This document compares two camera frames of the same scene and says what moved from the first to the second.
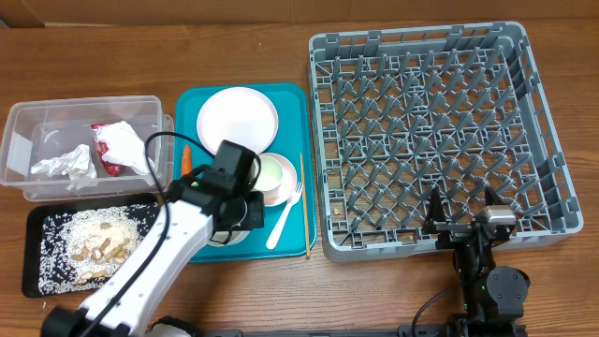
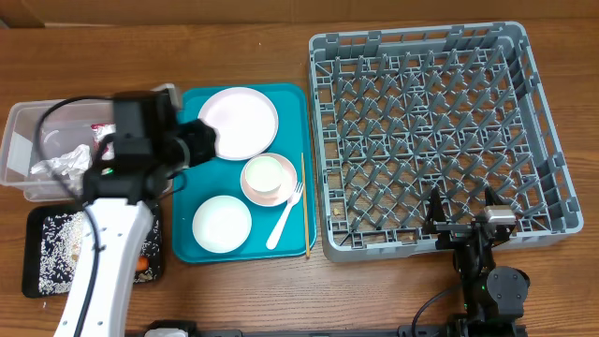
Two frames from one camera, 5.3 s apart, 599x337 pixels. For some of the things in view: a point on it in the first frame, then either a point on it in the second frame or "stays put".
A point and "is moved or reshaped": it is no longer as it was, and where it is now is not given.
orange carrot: x=186 y=160 is moved or reshaped
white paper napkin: x=77 y=164 stays put
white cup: x=270 y=175 stays put
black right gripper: x=456 y=232 stays put
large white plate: x=240 y=115 stays put
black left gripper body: x=250 y=212 → x=200 y=142
